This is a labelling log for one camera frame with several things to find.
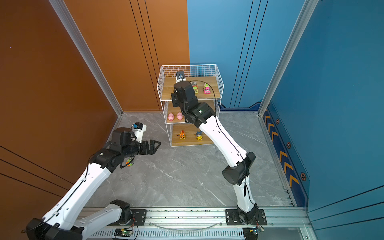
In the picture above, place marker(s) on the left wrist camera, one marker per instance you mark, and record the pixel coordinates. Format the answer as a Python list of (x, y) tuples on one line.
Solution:
[(138, 130)]

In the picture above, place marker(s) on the green orange toy truck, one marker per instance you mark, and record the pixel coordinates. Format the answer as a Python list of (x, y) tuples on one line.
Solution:
[(129, 163)]

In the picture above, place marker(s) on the grey hooded pikachu figure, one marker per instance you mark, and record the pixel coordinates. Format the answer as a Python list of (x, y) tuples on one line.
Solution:
[(199, 135)]

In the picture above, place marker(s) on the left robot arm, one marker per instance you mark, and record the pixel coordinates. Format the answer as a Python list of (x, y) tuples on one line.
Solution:
[(61, 222)]

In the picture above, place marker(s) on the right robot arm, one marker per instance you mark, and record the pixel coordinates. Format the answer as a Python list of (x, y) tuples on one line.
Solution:
[(239, 161)]

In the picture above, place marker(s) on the orange pikachu figure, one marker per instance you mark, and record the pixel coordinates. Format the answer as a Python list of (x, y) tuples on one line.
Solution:
[(182, 135)]

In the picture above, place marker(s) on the left circuit board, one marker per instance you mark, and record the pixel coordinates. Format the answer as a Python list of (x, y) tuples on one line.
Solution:
[(123, 233)]

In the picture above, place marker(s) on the green toy car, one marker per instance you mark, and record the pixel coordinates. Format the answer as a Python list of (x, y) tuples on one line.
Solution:
[(195, 87)]

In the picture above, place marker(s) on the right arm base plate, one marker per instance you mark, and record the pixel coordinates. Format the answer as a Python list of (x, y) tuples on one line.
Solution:
[(235, 217)]

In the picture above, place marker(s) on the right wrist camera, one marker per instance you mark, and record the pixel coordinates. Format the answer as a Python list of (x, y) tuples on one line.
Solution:
[(180, 76)]

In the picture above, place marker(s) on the right aluminium corner post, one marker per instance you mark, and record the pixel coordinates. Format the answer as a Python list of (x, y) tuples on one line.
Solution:
[(292, 43)]

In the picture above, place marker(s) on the right circuit board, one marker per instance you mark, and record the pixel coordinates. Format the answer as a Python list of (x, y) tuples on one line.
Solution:
[(252, 233)]

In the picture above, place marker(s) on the white wire wooden shelf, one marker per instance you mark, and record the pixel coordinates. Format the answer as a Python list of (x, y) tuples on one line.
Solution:
[(208, 73)]

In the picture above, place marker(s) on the aluminium corner post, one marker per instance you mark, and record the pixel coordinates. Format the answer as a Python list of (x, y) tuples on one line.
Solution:
[(292, 43), (76, 36)]

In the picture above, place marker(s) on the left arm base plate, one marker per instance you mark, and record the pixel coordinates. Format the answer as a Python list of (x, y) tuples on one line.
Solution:
[(137, 217)]

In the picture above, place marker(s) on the left aluminium corner post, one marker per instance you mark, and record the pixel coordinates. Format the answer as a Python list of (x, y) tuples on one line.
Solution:
[(76, 36)]

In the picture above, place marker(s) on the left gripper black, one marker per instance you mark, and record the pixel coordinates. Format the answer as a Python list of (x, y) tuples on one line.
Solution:
[(152, 149)]

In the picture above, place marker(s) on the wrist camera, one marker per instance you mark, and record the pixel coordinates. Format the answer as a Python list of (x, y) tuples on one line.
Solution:
[(138, 130), (180, 76)]

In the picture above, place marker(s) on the circuit board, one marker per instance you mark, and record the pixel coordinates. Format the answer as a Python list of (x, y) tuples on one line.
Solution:
[(123, 233), (252, 233)]

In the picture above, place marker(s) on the pink toy truck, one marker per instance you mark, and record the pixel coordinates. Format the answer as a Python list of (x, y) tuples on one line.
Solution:
[(207, 89)]

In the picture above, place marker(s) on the pink pig toy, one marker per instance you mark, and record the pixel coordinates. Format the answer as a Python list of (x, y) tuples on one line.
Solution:
[(179, 116), (170, 116)]

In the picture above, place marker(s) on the aluminium rail frame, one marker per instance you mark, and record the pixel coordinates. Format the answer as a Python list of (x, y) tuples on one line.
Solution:
[(209, 223)]

